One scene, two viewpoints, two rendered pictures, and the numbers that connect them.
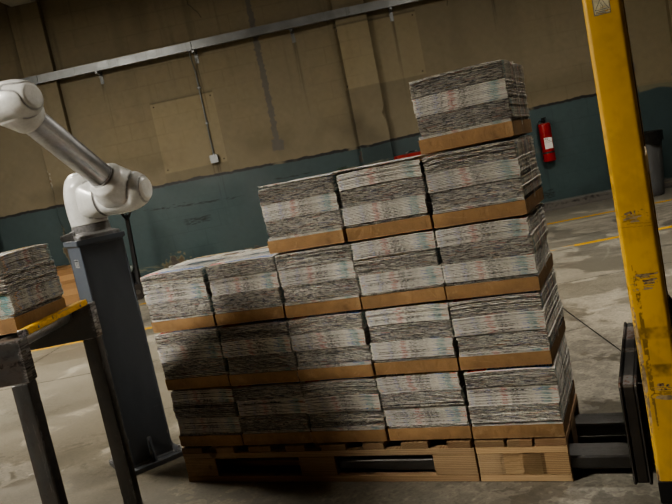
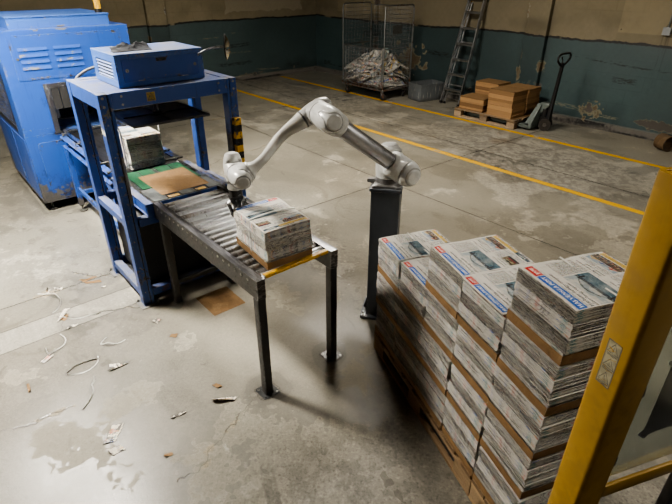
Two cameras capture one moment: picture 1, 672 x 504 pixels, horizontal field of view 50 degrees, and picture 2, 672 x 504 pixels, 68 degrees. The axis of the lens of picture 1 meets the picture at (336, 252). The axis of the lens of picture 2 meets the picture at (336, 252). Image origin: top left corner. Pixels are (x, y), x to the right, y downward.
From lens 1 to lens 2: 1.62 m
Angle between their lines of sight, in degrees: 49
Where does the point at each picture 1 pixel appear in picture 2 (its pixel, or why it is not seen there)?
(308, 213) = (446, 285)
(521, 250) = (533, 430)
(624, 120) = (579, 460)
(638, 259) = not seen: outside the picture
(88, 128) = not seen: outside the picture
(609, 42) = (596, 406)
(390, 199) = (483, 322)
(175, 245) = (595, 95)
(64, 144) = (358, 145)
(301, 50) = not seen: outside the picture
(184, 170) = (635, 33)
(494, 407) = (486, 478)
